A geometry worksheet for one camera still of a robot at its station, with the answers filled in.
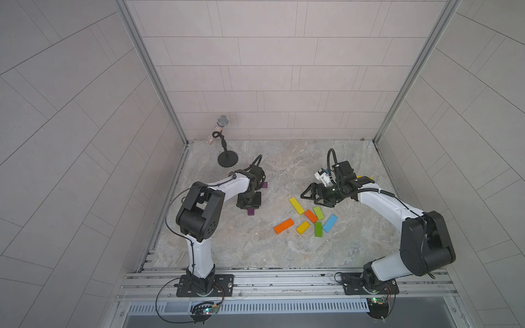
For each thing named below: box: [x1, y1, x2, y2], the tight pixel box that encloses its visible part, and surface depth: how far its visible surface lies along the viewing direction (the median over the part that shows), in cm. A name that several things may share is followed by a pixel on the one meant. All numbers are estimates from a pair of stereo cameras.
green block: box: [313, 221, 324, 238], surface depth 86 cm
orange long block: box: [273, 217, 295, 235], surface depth 86 cm
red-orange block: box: [304, 209, 319, 224], surface depth 91 cm
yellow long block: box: [289, 196, 305, 216], surface depth 93 cm
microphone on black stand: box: [205, 114, 239, 168], surface depth 107 cm
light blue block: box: [322, 213, 339, 234], surface depth 88 cm
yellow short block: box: [295, 220, 311, 235], surface depth 86 cm
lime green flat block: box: [313, 206, 325, 221], surface depth 91 cm
